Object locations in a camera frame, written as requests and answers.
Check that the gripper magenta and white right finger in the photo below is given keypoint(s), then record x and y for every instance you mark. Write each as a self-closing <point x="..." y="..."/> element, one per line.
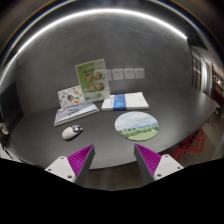
<point x="154" y="166"/>

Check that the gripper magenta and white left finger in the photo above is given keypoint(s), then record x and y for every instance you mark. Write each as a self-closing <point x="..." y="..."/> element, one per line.
<point x="75" y="167"/>

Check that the white cow-pattern computer mouse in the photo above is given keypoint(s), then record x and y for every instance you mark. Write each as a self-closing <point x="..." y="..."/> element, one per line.
<point x="71" y="132"/>

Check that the round landscape mouse pad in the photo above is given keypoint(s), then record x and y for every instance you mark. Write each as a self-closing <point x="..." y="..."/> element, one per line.
<point x="136" y="126"/>

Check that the red chair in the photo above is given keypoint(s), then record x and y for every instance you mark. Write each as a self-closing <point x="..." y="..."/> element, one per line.
<point x="193" y="145"/>

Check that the grey patterned book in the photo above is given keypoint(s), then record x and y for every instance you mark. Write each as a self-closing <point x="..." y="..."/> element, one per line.
<point x="74" y="112"/>

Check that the white book with blue band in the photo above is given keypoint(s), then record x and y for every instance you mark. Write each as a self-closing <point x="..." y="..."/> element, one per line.
<point x="127" y="101"/>

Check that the white card with colourful icons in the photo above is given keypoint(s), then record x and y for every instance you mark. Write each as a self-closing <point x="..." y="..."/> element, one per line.
<point x="70" y="96"/>

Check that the green menu stand card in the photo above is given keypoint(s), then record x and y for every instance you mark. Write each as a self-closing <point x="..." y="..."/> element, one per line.
<point x="93" y="80"/>

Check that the curved ceiling light strip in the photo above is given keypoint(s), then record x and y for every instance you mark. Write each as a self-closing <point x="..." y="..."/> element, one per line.
<point x="89" y="14"/>

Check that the white wall socket plate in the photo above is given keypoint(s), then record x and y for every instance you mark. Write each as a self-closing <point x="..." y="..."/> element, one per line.
<point x="109" y="75"/>
<point x="118" y="74"/>
<point x="139" y="73"/>
<point x="129" y="73"/>

